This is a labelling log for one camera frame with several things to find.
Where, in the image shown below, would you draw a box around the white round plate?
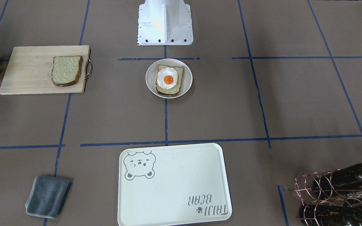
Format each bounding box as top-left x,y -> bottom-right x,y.
145,58 -> 193,99

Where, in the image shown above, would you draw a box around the bread slice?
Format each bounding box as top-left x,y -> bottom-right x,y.
51,56 -> 83,87
156,65 -> 185,96

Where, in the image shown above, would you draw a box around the cream bear serving tray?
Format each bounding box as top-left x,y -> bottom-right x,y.
118,143 -> 233,226

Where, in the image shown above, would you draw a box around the fried egg toy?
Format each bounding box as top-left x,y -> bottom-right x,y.
156,67 -> 178,89

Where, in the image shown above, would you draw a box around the grey folded cloth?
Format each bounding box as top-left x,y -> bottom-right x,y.
25,175 -> 72,219

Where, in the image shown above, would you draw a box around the bamboo cutting board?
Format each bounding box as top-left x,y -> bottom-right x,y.
0,45 -> 91,95

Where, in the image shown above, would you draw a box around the dark wine bottle lower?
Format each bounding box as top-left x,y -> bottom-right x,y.
298,202 -> 362,226

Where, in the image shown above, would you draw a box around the dark wine bottle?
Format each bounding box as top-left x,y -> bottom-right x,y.
298,202 -> 362,226
313,163 -> 362,194

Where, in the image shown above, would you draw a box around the dark wine bottle upper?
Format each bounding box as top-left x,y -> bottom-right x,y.
313,163 -> 362,194

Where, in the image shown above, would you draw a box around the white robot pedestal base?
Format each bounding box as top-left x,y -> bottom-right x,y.
137,0 -> 194,46

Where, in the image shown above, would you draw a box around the copper wire bottle rack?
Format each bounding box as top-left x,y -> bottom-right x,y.
296,163 -> 362,226

